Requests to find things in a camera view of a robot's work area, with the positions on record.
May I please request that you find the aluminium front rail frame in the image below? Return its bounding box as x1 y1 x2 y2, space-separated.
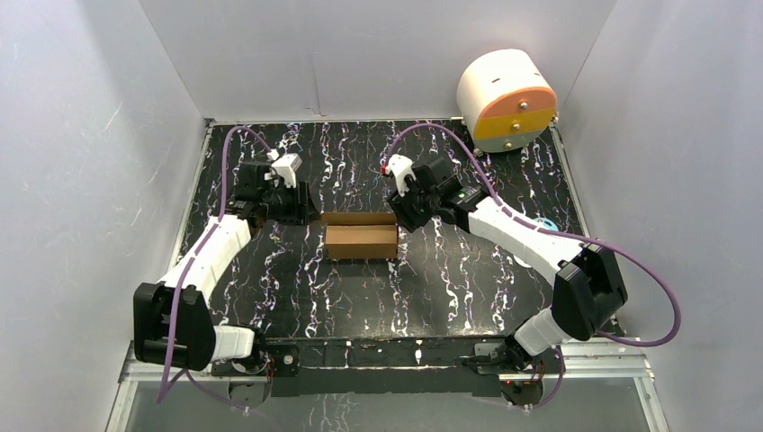
107 342 669 431

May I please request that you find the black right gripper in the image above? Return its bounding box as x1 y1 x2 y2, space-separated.
385 175 439 234

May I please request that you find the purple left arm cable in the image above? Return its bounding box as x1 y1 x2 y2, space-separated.
157 126 275 412

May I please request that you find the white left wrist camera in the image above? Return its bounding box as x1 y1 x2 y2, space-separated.
269 153 302 189

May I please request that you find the brown cardboard box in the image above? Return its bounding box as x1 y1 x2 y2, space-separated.
321 211 399 260

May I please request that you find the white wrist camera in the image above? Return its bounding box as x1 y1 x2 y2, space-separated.
269 153 302 189
381 154 417 197

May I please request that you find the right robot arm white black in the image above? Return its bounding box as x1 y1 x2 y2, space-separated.
381 154 628 373

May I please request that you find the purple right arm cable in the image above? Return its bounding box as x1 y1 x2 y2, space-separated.
384 122 683 411

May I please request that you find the small blue white packet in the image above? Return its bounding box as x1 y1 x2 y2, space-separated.
534 217 560 231

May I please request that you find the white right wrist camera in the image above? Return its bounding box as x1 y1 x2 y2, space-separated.
381 154 417 197

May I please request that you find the white cylinder orange yellow face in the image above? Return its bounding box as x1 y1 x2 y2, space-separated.
456 49 558 153

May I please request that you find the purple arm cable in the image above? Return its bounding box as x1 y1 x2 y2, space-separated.
157 126 275 412
384 122 683 411

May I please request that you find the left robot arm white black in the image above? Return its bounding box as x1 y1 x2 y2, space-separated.
133 153 319 374

